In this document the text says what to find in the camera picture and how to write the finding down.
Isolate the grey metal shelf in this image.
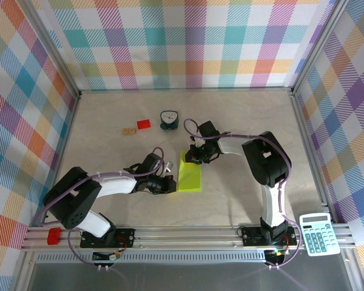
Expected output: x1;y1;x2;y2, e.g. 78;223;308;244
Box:
27;262;357;291

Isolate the red plastic clamp block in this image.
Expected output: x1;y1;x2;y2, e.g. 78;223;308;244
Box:
47;227;61;246

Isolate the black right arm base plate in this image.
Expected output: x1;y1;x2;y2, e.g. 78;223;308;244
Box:
241;226;298;247

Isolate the aluminium mounting rail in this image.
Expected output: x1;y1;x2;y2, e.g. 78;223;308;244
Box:
20;226;357;251

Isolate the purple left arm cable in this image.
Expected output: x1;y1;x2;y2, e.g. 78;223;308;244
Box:
36;147;165;271

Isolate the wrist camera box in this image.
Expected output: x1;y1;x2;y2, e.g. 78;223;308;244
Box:
198;120;221;139
141;152;174;176

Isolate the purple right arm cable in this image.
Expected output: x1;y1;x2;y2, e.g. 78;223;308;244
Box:
183;118;301;271

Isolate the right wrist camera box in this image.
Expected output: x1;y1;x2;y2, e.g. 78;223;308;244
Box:
198;120;221;139

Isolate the slotted metal cable strip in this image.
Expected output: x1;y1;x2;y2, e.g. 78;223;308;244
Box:
36;253;269;264

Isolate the light blue calculator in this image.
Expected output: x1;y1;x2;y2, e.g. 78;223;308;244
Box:
299;212;342;257

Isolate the small circuit board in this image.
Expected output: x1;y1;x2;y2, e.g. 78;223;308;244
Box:
92;250;123;262
265;248;291;264

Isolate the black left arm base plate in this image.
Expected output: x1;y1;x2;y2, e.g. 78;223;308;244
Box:
79;227;137;249

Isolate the aluminium frame rail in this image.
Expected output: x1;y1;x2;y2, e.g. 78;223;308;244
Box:
78;87;294;93
289;90;340;226
41;92;81;228

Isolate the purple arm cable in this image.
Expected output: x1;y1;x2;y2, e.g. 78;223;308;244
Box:
183;118;301;271
36;147;165;271

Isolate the neon green paper sheet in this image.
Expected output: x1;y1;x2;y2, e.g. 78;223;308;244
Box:
178;150;203;192

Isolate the aluminium frame post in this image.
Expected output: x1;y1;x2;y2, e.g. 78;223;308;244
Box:
289;0;352;95
18;0;83;99

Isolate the teal alarm clock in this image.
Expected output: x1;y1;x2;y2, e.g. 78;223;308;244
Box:
160;109;180;133

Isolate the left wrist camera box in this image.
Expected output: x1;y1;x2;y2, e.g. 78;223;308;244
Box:
141;152;174;176

